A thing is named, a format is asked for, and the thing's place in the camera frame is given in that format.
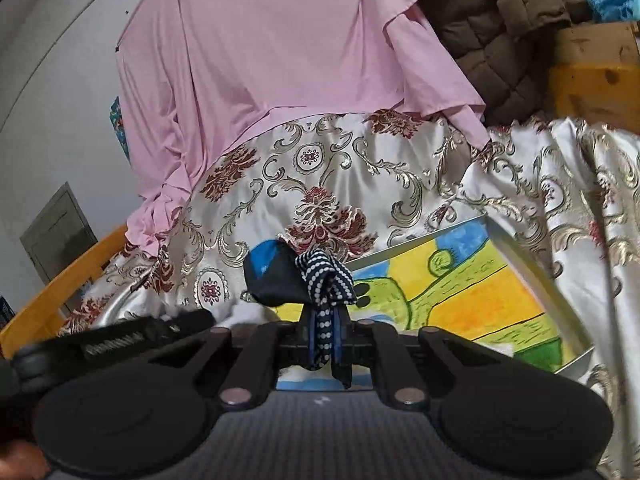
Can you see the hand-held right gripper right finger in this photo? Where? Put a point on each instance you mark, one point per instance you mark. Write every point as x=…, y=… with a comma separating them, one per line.
x=341, y=340

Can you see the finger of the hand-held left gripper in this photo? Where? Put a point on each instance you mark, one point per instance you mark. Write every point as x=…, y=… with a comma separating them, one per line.
x=185, y=324

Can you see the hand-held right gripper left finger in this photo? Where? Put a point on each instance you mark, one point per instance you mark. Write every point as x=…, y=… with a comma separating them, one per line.
x=300, y=335

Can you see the navy white-dotted sock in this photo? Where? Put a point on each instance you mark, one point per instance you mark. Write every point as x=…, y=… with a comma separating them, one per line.
x=322, y=280

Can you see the black and blue sock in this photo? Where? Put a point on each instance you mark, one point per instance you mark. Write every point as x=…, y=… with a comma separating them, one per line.
x=272, y=280

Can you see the grey box with painted bottom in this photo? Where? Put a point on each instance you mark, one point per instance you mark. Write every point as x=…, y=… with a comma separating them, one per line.
x=475, y=300

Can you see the grey door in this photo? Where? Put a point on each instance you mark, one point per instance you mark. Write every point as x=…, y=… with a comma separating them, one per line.
x=57, y=235

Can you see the floral satin blanket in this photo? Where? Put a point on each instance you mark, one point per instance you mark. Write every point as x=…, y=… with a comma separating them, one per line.
x=380, y=170

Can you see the pink bed sheet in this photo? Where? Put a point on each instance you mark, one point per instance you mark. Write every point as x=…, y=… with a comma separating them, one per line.
x=280, y=50

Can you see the brown quilted jacket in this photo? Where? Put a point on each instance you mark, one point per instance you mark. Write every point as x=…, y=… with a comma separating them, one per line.
x=500, y=25

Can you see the wooden bench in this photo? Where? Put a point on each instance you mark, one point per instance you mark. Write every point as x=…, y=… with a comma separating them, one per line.
x=595, y=85

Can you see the blue cloth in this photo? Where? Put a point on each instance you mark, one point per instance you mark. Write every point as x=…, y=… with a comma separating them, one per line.
x=615, y=5

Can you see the wooden bed rail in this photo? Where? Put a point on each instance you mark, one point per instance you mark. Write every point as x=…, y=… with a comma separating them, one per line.
x=55, y=300

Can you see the teal wall poster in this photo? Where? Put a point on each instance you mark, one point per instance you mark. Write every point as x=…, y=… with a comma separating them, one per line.
x=119, y=125

